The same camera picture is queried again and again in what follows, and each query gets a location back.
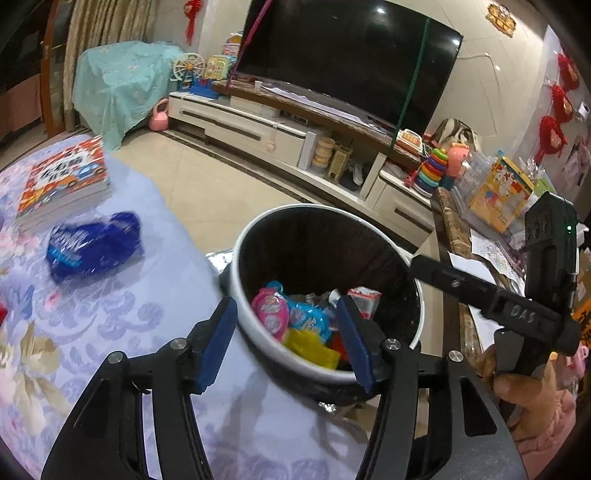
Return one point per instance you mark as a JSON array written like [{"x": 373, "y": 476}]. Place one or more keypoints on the stack of colourful books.
[{"x": 64, "y": 180}]

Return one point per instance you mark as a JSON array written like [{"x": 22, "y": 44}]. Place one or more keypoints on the pink plastic toy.
[{"x": 458, "y": 161}]

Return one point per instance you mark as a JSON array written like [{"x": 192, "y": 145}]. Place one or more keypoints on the white television cabinet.
[{"x": 240, "y": 122}]

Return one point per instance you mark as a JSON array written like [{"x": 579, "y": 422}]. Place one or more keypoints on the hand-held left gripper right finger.
[{"x": 353, "y": 344}]

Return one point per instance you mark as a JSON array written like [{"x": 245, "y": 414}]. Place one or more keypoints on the yellow plastic wrapper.
[{"x": 307, "y": 348}]

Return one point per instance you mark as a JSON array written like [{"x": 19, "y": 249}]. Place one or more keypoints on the red wrapper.
[{"x": 340, "y": 348}]

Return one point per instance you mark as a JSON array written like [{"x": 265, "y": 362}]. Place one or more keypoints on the bamboo steamer stack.
[{"x": 323, "y": 152}]

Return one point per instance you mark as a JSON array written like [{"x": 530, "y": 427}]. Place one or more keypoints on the blue plastic packet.
[{"x": 92, "y": 247}]

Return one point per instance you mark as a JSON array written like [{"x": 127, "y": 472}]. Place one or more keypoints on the beige patterned curtain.
[{"x": 97, "y": 23}]

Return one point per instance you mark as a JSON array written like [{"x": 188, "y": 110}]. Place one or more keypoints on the black flat television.
[{"x": 346, "y": 55}]

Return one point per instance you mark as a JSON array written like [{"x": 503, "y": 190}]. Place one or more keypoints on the white paper sheet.
[{"x": 468, "y": 265}]

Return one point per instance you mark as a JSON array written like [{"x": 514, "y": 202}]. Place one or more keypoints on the colourful toy box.
[{"x": 217, "y": 69}]

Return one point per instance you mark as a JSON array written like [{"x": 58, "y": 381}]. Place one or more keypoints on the red hanging decoration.
[{"x": 193, "y": 21}]

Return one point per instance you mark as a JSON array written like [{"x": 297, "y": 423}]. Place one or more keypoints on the toy cash register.
[{"x": 410, "y": 141}]

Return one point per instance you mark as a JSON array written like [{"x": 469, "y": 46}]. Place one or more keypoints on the beige striped bag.
[{"x": 455, "y": 131}]

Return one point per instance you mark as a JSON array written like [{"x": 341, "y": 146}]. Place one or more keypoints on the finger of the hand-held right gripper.
[{"x": 452, "y": 281}]

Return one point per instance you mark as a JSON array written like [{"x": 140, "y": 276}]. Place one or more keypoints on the person's right hand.
[{"x": 517, "y": 394}]

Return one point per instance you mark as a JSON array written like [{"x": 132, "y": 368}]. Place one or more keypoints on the dark shoes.
[{"x": 355, "y": 177}]

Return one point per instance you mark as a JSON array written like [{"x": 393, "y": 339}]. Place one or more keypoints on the white and red carton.
[{"x": 364, "y": 302}]

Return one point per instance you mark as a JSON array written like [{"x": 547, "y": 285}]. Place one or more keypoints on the gold and red wall sticker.
[{"x": 502, "y": 18}]

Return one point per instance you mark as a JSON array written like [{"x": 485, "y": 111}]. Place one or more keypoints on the blue toy base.
[{"x": 201, "y": 90}]

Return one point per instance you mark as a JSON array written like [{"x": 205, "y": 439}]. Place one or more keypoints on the ferris wheel toy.
[{"x": 187, "y": 69}]

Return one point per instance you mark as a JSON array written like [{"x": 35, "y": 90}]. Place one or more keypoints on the pink kettlebell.
[{"x": 159, "y": 120}]

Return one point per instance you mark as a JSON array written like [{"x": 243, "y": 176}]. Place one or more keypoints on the brown marble counter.
[{"x": 455, "y": 230}]

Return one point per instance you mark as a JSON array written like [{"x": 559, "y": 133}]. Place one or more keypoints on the yellow cartoon box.
[{"x": 501, "y": 194}]

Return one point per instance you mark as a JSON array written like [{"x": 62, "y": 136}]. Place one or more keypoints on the red wall ornament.
[
  {"x": 568, "y": 71},
  {"x": 562, "y": 101},
  {"x": 552, "y": 136}
]

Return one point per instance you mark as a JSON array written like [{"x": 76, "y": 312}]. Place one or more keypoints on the wooden lantern box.
[{"x": 339, "y": 164}]

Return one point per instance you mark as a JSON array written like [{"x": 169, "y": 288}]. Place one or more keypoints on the teal cloth cover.
[{"x": 120, "y": 83}]

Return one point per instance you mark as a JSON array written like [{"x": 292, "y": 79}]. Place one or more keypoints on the black bin with white rim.
[{"x": 314, "y": 249}]

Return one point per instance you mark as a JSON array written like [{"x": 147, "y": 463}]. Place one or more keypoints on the clear plastic containers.
[{"x": 473, "y": 173}]

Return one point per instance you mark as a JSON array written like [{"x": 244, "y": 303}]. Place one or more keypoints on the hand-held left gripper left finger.
[{"x": 217, "y": 344}]

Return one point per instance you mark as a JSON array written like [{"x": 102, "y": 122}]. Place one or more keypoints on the wooden sliding door frame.
[{"x": 48, "y": 83}]

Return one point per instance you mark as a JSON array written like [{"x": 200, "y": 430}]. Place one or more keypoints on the light blue wrapper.
[{"x": 307, "y": 318}]

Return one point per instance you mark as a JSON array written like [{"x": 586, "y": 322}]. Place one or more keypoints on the pink round wrapper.
[{"x": 272, "y": 314}]

